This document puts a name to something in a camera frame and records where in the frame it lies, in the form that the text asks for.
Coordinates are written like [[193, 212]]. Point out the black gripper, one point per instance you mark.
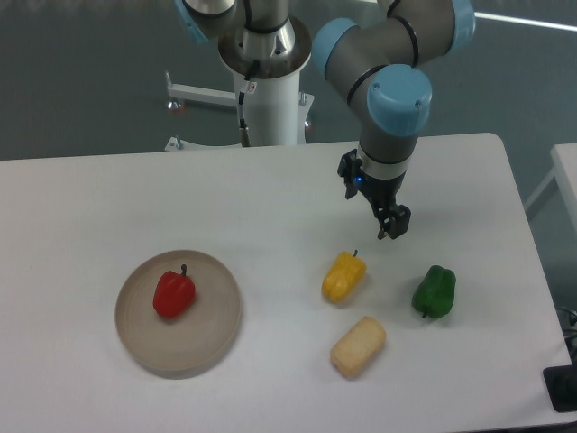
[[381, 195]]

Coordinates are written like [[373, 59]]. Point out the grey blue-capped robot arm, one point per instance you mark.
[[375, 70]]

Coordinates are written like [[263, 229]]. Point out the yellow bell pepper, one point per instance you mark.
[[344, 275]]

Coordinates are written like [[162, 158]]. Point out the green bell pepper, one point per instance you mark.
[[434, 296]]

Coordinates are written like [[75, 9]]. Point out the red bell pepper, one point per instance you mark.
[[174, 293]]

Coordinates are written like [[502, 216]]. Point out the beige round plate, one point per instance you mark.
[[196, 340]]

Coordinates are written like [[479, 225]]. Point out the beige bread loaf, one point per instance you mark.
[[358, 346]]

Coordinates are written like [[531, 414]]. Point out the white side table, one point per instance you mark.
[[562, 178]]

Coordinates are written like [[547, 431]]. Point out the black box at table edge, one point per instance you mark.
[[560, 383]]

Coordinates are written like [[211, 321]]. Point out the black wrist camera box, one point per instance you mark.
[[348, 171]]

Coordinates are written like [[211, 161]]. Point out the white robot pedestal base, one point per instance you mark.
[[265, 67]]

